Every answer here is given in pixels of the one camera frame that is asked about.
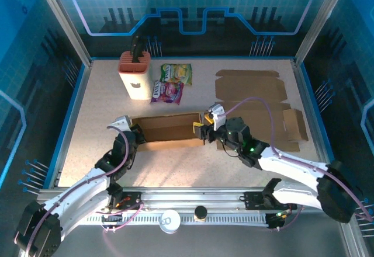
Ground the aluminium frame rail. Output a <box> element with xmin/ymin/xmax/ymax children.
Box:
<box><xmin>34</xmin><ymin>186</ymin><xmax>351</xmax><ymax>210</ymax></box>

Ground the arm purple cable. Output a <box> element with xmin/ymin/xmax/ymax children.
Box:
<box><xmin>13</xmin><ymin>125</ymin><xmax>144</xmax><ymax>257</ymax></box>
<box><xmin>223</xmin><ymin>96</ymin><xmax>374</xmax><ymax>233</ymax></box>

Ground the black round knob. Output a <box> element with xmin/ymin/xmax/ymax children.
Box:
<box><xmin>193</xmin><ymin>206</ymin><xmax>207</xmax><ymax>222</ymax></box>

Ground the white slotted cable duct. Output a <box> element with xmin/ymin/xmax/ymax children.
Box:
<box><xmin>84</xmin><ymin>212</ymin><xmax>270</xmax><ymax>225</ymax></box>

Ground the black knife handle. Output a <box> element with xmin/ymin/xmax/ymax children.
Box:
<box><xmin>130</xmin><ymin>34</ymin><xmax>146</xmax><ymax>64</ymax></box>

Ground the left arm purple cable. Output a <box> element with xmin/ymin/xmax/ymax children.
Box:
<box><xmin>13</xmin><ymin>125</ymin><xmax>144</xmax><ymax>257</ymax></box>

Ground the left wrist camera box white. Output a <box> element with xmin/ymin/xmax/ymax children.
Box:
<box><xmin>110</xmin><ymin>116</ymin><xmax>131</xmax><ymax>131</ymax></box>

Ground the brown cardboard box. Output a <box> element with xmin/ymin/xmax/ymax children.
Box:
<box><xmin>214</xmin><ymin>69</ymin><xmax>309</xmax><ymax>153</ymax></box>
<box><xmin>128</xmin><ymin>110</ymin><xmax>209</xmax><ymax>152</ymax></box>

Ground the cream knife block orange top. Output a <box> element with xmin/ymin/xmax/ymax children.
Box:
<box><xmin>117</xmin><ymin>51</ymin><xmax>153</xmax><ymax>100</ymax></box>

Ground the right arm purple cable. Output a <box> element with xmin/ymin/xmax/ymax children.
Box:
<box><xmin>223</xmin><ymin>96</ymin><xmax>374</xmax><ymax>233</ymax></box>

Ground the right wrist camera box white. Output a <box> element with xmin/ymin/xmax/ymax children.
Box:
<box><xmin>207</xmin><ymin>102</ymin><xmax>227</xmax><ymax>131</ymax></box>

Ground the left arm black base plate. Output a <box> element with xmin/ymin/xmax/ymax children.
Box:
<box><xmin>101</xmin><ymin>189</ymin><xmax>144</xmax><ymax>210</ymax></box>

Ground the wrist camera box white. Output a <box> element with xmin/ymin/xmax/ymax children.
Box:
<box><xmin>110</xmin><ymin>116</ymin><xmax>131</xmax><ymax>131</ymax></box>
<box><xmin>207</xmin><ymin>102</ymin><xmax>227</xmax><ymax>131</ymax></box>

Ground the yellow green candy bag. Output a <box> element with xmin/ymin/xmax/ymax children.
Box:
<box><xmin>159</xmin><ymin>63</ymin><xmax>193</xmax><ymax>86</ymax></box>

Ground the purple candy bag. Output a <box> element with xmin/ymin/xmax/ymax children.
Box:
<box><xmin>150</xmin><ymin>81</ymin><xmax>185</xmax><ymax>105</ymax></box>

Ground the white round lid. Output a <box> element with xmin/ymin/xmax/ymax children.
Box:
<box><xmin>159</xmin><ymin>209</ymin><xmax>182</xmax><ymax>235</ymax></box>

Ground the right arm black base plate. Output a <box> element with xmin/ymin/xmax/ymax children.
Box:
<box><xmin>243</xmin><ymin>191</ymin><xmax>298</xmax><ymax>211</ymax></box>

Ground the aluminium frame post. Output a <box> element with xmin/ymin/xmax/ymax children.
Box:
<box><xmin>32</xmin><ymin>0</ymin><xmax>94</xmax><ymax>67</ymax></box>
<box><xmin>293</xmin><ymin>0</ymin><xmax>351</xmax><ymax>67</ymax></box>

